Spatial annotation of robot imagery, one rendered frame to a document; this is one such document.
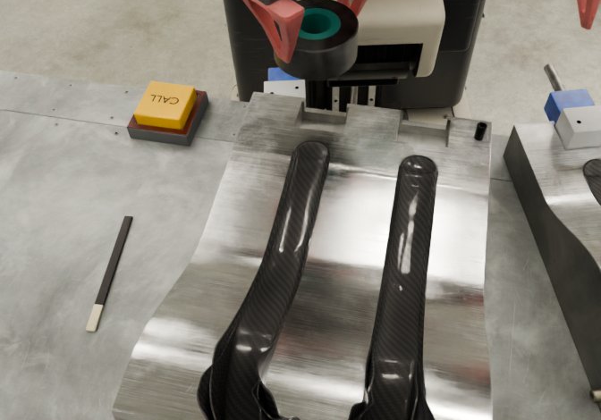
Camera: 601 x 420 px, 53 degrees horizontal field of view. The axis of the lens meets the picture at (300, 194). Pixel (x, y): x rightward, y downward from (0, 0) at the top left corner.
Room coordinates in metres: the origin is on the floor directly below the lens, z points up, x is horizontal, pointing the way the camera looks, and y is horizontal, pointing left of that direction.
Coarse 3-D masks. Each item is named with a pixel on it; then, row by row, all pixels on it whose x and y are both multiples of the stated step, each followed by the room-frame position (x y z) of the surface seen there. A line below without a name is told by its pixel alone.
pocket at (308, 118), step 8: (304, 104) 0.48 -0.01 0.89; (304, 112) 0.48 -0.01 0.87; (312, 112) 0.47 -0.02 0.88; (320, 112) 0.47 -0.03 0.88; (328, 112) 0.47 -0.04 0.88; (336, 112) 0.47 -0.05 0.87; (296, 120) 0.45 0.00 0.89; (304, 120) 0.48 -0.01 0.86; (312, 120) 0.47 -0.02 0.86; (320, 120) 0.47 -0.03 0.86; (328, 120) 0.47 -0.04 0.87; (336, 120) 0.47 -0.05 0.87; (344, 120) 0.46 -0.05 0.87; (304, 128) 0.46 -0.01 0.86; (312, 128) 0.46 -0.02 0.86; (320, 128) 0.46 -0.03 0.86; (328, 128) 0.46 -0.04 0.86; (336, 128) 0.46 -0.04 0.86
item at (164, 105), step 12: (156, 84) 0.58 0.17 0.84; (168, 84) 0.58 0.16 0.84; (144, 96) 0.56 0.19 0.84; (156, 96) 0.56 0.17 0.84; (168, 96) 0.56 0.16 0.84; (180, 96) 0.55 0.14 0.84; (192, 96) 0.56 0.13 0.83; (144, 108) 0.54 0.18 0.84; (156, 108) 0.54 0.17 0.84; (168, 108) 0.53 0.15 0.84; (180, 108) 0.53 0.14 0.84; (144, 120) 0.53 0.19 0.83; (156, 120) 0.52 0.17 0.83; (168, 120) 0.52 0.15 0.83; (180, 120) 0.52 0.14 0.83
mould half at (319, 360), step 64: (256, 128) 0.44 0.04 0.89; (384, 128) 0.43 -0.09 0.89; (256, 192) 0.36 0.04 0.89; (384, 192) 0.35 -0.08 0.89; (448, 192) 0.34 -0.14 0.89; (192, 256) 0.29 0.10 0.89; (256, 256) 0.29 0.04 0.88; (320, 256) 0.28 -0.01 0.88; (384, 256) 0.28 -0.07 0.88; (448, 256) 0.27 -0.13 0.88; (192, 320) 0.21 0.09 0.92; (320, 320) 0.21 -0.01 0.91; (448, 320) 0.21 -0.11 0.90; (128, 384) 0.16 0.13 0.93; (192, 384) 0.15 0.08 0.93; (320, 384) 0.15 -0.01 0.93; (448, 384) 0.14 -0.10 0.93
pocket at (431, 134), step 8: (400, 120) 0.45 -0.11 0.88; (448, 120) 0.44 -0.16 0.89; (400, 128) 0.45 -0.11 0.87; (408, 128) 0.45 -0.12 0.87; (416, 128) 0.44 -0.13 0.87; (424, 128) 0.44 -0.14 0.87; (432, 128) 0.44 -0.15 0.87; (440, 128) 0.44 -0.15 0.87; (448, 128) 0.44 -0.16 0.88; (400, 136) 0.44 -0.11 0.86; (408, 136) 0.44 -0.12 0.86; (416, 136) 0.44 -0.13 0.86; (424, 136) 0.44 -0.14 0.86; (432, 136) 0.44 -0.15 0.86; (440, 136) 0.44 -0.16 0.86; (448, 136) 0.42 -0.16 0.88; (424, 144) 0.43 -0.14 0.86; (432, 144) 0.43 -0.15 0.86; (440, 144) 0.43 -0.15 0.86
